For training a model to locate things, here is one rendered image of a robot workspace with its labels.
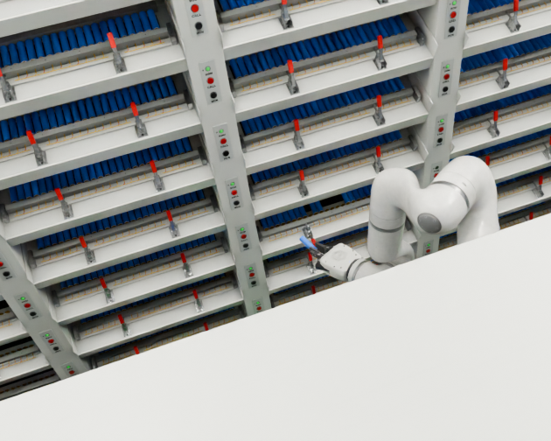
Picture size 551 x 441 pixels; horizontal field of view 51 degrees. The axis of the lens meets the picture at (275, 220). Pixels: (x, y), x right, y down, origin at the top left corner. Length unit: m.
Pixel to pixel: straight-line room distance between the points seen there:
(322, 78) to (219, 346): 1.47
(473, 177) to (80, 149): 0.99
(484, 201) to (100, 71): 0.95
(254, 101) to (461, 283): 1.40
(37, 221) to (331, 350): 1.55
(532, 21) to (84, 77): 1.31
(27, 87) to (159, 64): 0.32
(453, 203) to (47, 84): 0.98
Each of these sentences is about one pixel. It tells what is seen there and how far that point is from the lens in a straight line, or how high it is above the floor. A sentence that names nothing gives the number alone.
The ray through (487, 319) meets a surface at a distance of 0.25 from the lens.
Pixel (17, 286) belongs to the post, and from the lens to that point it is 1.89.
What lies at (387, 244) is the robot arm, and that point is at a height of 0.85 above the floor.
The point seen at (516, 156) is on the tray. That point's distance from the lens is 2.34.
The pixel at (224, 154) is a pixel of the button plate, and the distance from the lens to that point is 1.66.
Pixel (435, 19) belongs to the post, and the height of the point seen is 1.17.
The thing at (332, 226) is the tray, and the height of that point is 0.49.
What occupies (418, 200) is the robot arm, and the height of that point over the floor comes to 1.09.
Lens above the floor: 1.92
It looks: 44 degrees down
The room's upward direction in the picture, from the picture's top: 9 degrees counter-clockwise
